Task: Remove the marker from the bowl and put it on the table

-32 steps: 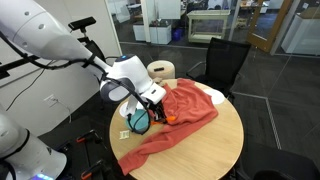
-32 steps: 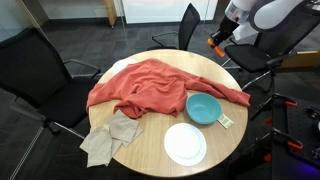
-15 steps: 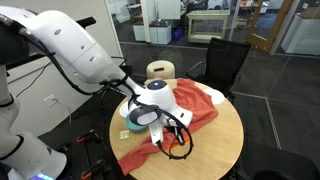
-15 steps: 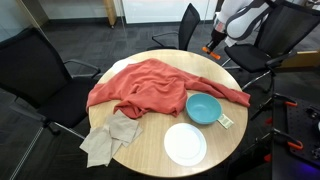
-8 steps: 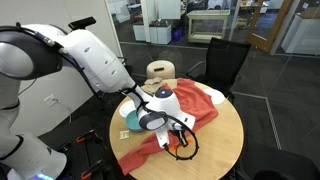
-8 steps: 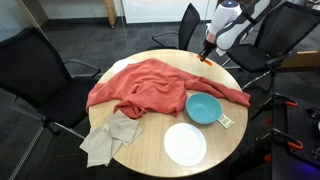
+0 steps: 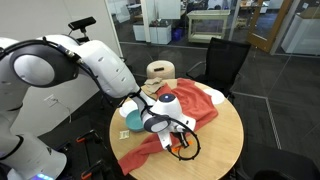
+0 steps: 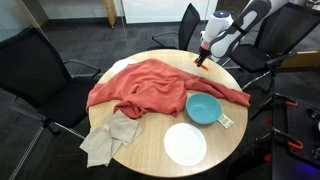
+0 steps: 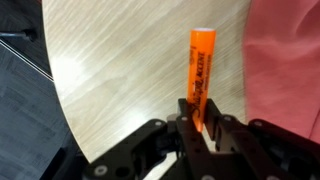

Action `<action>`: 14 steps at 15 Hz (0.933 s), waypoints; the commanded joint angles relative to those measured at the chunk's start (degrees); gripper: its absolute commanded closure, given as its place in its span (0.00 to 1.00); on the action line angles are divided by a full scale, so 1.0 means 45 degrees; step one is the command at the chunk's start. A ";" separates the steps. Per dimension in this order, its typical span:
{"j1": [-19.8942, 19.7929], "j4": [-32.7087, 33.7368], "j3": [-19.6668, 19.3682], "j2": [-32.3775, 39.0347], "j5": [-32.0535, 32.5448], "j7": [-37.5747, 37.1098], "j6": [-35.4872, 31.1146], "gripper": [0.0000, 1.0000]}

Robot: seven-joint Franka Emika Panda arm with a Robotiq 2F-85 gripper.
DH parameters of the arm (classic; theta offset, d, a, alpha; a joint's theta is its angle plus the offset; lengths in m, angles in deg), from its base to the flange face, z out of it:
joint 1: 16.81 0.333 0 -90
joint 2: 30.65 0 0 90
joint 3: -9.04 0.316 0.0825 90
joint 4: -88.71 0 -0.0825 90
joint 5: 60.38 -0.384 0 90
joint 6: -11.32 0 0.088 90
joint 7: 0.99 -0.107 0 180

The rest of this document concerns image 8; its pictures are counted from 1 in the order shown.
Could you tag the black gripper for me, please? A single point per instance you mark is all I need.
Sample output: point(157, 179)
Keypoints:
point(204, 53)

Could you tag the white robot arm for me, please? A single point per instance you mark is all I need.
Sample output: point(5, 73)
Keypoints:
point(223, 40)

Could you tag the teal bowl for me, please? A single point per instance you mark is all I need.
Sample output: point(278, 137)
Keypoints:
point(203, 108)

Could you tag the black mesh office chair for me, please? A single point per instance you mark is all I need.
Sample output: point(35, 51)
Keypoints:
point(188, 26)

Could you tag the salmon orange cloth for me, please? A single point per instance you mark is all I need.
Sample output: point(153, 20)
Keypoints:
point(150, 86)

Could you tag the white cabinet panel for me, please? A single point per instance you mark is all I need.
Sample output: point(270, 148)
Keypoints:
point(166, 10)

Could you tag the green white paper packet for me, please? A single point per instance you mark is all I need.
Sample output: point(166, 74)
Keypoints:
point(225, 121)

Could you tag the white round plate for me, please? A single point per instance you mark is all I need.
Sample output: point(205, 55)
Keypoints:
point(185, 144)

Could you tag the black wide-back office chair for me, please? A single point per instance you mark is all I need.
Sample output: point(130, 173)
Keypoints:
point(283, 30)

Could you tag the wooden board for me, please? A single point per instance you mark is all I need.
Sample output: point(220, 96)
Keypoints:
point(301, 59)

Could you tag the black perforated equipment platform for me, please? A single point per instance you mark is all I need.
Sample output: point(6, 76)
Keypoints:
point(296, 133)

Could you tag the beige cloth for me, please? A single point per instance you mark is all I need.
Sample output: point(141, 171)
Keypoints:
point(106, 140)

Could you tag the large black office chair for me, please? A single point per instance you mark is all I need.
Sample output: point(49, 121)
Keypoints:
point(30, 73)

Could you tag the wooden post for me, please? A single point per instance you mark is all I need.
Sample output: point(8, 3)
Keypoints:
point(110, 11)

